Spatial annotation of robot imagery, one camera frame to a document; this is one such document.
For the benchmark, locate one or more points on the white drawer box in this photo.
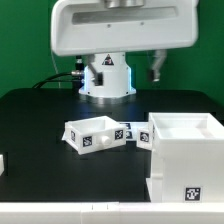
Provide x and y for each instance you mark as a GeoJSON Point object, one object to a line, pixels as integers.
{"type": "Point", "coordinates": [144, 139]}
{"type": "Point", "coordinates": [94, 134]}

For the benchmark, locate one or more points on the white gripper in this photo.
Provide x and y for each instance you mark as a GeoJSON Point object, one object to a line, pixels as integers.
{"type": "Point", "coordinates": [84, 27]}

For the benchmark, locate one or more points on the white front barrier rail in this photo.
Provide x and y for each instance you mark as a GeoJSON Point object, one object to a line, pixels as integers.
{"type": "Point", "coordinates": [111, 213]}

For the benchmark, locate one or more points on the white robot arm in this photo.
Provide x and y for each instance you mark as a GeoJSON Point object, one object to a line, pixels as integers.
{"type": "Point", "coordinates": [117, 81]}

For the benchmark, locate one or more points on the white paper marker sheet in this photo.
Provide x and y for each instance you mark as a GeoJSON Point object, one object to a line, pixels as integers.
{"type": "Point", "coordinates": [131, 131]}

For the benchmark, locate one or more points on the white left barrier block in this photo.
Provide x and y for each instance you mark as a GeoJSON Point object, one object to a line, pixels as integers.
{"type": "Point", "coordinates": [1, 164]}

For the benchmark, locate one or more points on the black camera on stand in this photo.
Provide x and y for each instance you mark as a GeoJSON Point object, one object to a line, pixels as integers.
{"type": "Point", "coordinates": [79, 63]}

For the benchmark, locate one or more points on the white drawer cabinet frame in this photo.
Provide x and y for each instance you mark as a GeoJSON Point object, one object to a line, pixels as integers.
{"type": "Point", "coordinates": [187, 158]}

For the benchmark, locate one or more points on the white drawer box front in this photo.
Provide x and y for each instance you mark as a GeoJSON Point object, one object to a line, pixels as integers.
{"type": "Point", "coordinates": [144, 139]}

